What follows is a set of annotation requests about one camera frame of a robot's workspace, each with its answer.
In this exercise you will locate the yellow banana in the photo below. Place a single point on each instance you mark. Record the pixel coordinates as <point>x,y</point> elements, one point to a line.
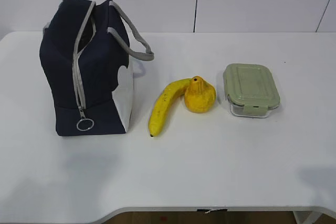
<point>163,104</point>

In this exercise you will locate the yellow pear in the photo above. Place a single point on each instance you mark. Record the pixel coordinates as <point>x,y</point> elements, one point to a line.
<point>199,96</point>

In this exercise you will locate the green lid glass container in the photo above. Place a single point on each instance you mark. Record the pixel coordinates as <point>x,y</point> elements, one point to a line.
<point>250,90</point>

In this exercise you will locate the navy insulated lunch bag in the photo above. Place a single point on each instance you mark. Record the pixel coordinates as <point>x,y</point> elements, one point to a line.
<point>86,54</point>

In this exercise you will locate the black tape on table edge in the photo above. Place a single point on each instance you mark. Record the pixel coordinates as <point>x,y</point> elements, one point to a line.
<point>207,211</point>

